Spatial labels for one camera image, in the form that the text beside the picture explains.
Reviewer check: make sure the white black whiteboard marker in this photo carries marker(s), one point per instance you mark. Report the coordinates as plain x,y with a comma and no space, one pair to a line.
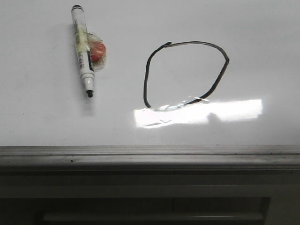
82,47

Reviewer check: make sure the red round magnet in tape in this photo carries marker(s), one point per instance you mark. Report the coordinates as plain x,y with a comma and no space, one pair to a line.
98,51

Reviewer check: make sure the white whiteboard with aluminium frame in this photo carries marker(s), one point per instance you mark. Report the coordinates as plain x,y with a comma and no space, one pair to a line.
187,85

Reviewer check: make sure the grey metal stand frame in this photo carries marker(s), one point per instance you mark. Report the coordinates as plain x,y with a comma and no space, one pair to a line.
150,198

